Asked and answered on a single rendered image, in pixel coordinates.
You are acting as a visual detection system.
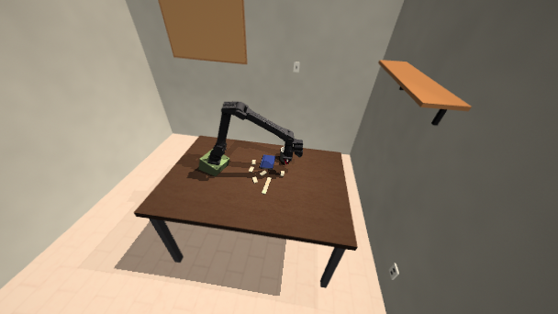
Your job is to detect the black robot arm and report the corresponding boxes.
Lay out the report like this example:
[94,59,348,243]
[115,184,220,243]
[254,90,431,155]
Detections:
[208,102,303,165]

